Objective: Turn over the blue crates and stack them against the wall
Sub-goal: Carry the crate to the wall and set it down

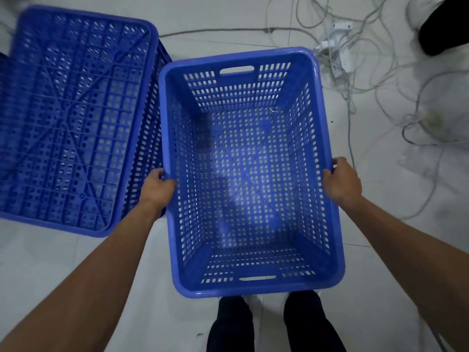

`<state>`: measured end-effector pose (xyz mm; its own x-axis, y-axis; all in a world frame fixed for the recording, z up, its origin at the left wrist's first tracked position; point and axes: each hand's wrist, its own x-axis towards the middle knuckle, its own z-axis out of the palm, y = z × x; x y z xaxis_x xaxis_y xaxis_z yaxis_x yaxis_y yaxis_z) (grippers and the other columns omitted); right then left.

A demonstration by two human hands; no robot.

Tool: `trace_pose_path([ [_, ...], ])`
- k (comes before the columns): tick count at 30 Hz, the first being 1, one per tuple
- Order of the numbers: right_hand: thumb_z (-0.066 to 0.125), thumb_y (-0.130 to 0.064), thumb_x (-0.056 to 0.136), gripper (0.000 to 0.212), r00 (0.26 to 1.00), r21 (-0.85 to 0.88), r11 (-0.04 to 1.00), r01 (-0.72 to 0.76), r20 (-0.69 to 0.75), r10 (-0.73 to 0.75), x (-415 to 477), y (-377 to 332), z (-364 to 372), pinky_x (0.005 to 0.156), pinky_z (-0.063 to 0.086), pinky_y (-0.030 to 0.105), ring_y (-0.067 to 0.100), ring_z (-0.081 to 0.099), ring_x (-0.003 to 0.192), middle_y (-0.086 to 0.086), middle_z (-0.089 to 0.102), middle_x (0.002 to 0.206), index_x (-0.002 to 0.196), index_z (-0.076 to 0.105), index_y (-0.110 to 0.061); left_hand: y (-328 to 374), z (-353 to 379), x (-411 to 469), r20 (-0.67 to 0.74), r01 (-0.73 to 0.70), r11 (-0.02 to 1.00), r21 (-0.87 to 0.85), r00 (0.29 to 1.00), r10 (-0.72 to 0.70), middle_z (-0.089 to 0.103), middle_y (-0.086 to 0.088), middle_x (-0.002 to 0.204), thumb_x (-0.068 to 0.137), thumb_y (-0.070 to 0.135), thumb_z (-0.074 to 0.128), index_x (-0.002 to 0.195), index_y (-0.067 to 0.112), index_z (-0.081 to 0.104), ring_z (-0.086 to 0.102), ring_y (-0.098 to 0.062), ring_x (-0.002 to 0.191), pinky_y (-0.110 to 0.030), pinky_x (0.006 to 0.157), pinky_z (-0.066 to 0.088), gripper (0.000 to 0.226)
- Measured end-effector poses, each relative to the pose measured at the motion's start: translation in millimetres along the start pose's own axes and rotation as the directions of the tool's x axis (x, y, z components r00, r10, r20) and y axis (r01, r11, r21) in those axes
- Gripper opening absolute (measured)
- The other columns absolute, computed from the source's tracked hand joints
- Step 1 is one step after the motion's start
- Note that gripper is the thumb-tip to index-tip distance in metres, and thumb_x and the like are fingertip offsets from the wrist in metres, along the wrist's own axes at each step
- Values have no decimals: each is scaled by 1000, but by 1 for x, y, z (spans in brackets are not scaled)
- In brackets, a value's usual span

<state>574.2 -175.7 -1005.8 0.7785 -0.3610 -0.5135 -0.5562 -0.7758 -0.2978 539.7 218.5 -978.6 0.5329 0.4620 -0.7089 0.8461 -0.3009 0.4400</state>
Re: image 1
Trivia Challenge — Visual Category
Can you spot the person's left forearm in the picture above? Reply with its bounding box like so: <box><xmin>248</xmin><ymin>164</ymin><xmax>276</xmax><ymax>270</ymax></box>
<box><xmin>0</xmin><ymin>200</ymin><xmax>165</xmax><ymax>352</ymax></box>

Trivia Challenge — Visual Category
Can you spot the person's right hand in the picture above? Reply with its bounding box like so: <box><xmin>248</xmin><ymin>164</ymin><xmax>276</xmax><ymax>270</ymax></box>
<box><xmin>322</xmin><ymin>157</ymin><xmax>363</xmax><ymax>209</ymax></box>

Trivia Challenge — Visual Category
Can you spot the white power strip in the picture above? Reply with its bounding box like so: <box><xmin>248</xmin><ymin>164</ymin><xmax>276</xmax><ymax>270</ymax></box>
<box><xmin>314</xmin><ymin>20</ymin><xmax>357</xmax><ymax>79</ymax></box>

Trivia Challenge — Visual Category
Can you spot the tangle of grey cables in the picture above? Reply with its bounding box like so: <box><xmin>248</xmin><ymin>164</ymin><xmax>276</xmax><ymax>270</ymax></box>
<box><xmin>266</xmin><ymin>0</ymin><xmax>469</xmax><ymax>221</ymax></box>

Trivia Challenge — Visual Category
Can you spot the blue perforated plastic basket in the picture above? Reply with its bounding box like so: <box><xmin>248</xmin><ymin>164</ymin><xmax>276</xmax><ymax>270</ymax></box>
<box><xmin>158</xmin><ymin>47</ymin><xmax>346</xmax><ymax>299</ymax></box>
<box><xmin>0</xmin><ymin>5</ymin><xmax>173</xmax><ymax>239</ymax></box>

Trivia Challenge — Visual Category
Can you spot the person's right leg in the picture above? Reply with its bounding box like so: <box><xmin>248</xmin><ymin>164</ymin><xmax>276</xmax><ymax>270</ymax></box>
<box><xmin>283</xmin><ymin>290</ymin><xmax>347</xmax><ymax>352</ymax></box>

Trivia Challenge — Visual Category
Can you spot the person's leg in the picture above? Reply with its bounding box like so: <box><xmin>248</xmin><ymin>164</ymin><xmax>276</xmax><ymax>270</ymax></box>
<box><xmin>283</xmin><ymin>290</ymin><xmax>347</xmax><ymax>352</ymax></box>
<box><xmin>418</xmin><ymin>0</ymin><xmax>469</xmax><ymax>57</ymax></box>
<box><xmin>206</xmin><ymin>296</ymin><xmax>256</xmax><ymax>352</ymax></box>

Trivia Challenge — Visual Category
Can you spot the person's left leg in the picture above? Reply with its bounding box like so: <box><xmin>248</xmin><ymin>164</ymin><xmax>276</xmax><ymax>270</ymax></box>
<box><xmin>206</xmin><ymin>296</ymin><xmax>256</xmax><ymax>352</ymax></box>

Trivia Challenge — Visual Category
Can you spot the person's right forearm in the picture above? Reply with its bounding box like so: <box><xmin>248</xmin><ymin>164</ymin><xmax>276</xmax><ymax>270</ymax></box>
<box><xmin>341</xmin><ymin>196</ymin><xmax>469</xmax><ymax>352</ymax></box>

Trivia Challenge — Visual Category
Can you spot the black cable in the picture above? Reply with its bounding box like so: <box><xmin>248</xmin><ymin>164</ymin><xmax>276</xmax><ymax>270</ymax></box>
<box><xmin>401</xmin><ymin>122</ymin><xmax>446</xmax><ymax>147</ymax></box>

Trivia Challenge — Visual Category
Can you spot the person's left hand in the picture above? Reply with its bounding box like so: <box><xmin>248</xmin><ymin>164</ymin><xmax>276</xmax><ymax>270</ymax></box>
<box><xmin>140</xmin><ymin>168</ymin><xmax>178</xmax><ymax>212</ymax></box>

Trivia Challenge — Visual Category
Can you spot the long grey cable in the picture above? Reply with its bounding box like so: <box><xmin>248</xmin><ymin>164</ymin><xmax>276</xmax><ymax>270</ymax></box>
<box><xmin>159</xmin><ymin>27</ymin><xmax>320</xmax><ymax>39</ymax></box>

